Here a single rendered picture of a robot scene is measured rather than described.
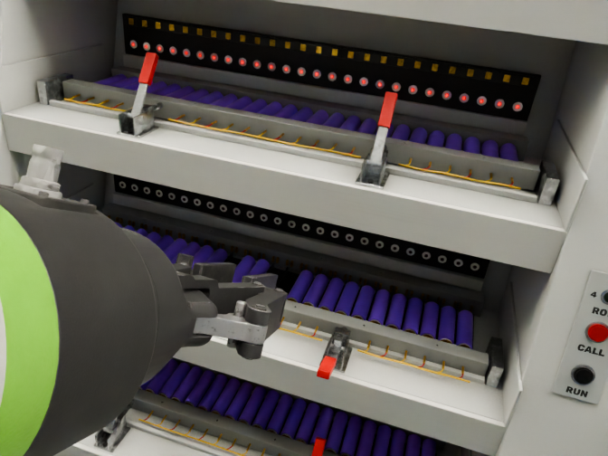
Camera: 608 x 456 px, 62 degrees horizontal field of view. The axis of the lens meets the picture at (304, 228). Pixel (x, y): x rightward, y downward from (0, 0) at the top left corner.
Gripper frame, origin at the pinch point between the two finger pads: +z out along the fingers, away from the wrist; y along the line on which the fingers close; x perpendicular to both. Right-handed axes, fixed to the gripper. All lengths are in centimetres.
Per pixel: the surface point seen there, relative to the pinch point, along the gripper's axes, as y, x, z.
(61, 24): 35.5, -23.7, 16.0
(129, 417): 19.3, 24.7, 26.3
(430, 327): -16.3, 1.8, 23.0
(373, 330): -10.3, 3.4, 19.6
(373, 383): -11.6, 8.2, 16.2
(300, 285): -0.1, 1.1, 24.3
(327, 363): -7.0, 6.4, 11.3
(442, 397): -18.8, 7.8, 16.9
